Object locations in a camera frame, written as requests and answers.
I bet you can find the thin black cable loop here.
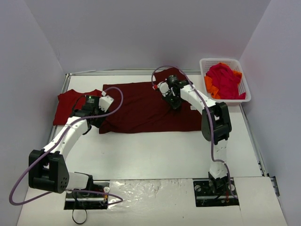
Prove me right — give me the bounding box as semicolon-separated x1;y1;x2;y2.
71;207;88;225

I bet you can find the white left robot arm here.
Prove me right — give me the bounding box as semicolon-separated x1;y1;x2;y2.
28;95;113;197

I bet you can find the folded red t shirt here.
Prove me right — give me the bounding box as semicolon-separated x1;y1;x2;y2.
53;89;102;126

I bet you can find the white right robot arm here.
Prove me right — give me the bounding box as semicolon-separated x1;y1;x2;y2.
158;75;232;194

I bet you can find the crimson pink t shirt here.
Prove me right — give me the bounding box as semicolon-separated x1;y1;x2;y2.
206;62;246;100

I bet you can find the white plastic laundry basket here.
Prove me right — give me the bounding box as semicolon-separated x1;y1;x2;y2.
199;58;251;105

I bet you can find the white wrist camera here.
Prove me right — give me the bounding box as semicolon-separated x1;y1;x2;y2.
98;91;114;113
152;81;171;97

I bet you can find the orange t shirt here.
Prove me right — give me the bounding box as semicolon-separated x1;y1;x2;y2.
204;70;243;99

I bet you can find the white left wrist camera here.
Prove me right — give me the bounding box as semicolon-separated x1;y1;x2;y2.
98;91;114;113

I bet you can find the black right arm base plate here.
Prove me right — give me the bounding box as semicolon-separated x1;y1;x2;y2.
193;179;239;208

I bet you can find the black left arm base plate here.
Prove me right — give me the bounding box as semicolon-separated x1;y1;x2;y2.
63;180;110;210

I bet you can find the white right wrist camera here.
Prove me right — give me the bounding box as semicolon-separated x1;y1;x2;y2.
152;81;171;97

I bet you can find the dark maroon t shirt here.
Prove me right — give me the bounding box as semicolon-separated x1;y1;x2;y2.
99;81;202;134

